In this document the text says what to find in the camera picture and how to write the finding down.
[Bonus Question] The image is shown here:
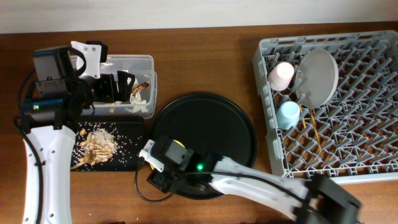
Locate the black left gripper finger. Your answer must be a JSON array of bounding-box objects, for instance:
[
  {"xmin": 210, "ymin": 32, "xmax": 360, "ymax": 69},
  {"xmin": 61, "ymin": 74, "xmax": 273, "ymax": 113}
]
[
  {"xmin": 116, "ymin": 81, "xmax": 132, "ymax": 101},
  {"xmin": 117, "ymin": 71, "xmax": 135, "ymax": 93}
]

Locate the white tissue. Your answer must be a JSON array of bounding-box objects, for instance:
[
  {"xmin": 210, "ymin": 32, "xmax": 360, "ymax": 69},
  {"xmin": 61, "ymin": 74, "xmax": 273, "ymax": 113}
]
[{"xmin": 126, "ymin": 78, "xmax": 148, "ymax": 113}]

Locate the gold snack wrapper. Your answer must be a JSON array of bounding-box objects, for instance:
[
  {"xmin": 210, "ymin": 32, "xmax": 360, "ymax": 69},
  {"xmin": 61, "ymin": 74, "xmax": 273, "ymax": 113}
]
[{"xmin": 131, "ymin": 82, "xmax": 150, "ymax": 96}]

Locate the yellow bowl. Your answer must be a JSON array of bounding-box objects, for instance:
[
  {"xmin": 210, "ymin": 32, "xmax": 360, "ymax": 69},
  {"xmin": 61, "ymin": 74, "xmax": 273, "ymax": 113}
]
[{"xmin": 151, "ymin": 138, "xmax": 187, "ymax": 169}]

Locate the blue plastic cup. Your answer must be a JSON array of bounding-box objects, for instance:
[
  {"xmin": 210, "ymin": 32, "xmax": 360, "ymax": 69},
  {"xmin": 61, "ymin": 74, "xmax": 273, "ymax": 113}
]
[{"xmin": 276, "ymin": 101, "xmax": 300, "ymax": 130}]

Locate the pink plastic cup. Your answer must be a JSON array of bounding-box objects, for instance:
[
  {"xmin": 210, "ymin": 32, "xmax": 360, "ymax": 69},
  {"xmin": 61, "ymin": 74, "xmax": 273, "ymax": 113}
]
[{"xmin": 267, "ymin": 62, "xmax": 294, "ymax": 91}]

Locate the wooden chopstick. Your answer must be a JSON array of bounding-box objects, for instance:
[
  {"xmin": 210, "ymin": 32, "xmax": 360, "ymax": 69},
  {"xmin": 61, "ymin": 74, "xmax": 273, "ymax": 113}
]
[
  {"xmin": 292, "ymin": 74, "xmax": 308, "ymax": 138},
  {"xmin": 310, "ymin": 109, "xmax": 322, "ymax": 152}
]

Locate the grey round plate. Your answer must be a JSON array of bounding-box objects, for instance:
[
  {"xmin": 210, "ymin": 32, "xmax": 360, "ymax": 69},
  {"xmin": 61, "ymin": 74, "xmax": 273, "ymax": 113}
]
[{"xmin": 295, "ymin": 49, "xmax": 338, "ymax": 108}]

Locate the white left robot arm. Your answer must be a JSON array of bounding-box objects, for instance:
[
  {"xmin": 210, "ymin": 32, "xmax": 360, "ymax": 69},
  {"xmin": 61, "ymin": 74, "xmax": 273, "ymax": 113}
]
[{"xmin": 14, "ymin": 41, "xmax": 135, "ymax": 223}]

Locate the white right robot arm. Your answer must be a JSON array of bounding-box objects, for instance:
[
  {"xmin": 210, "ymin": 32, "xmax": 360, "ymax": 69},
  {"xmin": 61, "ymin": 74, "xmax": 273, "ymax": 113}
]
[{"xmin": 139, "ymin": 136, "xmax": 361, "ymax": 223}]

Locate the grey dishwasher rack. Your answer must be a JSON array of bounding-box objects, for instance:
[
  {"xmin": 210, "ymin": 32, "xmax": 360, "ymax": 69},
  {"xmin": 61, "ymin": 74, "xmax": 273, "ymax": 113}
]
[{"xmin": 252, "ymin": 30, "xmax": 397, "ymax": 184}]

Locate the clear plastic bin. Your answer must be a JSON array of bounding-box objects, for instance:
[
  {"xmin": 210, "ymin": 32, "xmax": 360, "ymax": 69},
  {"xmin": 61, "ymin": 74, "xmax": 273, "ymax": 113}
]
[{"xmin": 94, "ymin": 55, "xmax": 157, "ymax": 119}]

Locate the black rectangular tray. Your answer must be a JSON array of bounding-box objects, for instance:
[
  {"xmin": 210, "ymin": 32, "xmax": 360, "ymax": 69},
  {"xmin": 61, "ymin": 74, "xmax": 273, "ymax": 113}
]
[{"xmin": 70, "ymin": 116, "xmax": 144, "ymax": 171}]

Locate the round black tray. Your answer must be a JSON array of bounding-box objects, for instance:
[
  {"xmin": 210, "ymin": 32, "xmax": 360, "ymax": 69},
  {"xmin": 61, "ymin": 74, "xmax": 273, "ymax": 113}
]
[{"xmin": 148, "ymin": 92, "xmax": 258, "ymax": 200}]

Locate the pile of food scraps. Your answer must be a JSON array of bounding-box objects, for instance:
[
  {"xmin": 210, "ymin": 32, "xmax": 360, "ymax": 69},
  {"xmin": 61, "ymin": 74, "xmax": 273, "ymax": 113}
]
[{"xmin": 70, "ymin": 128, "xmax": 118, "ymax": 170}]

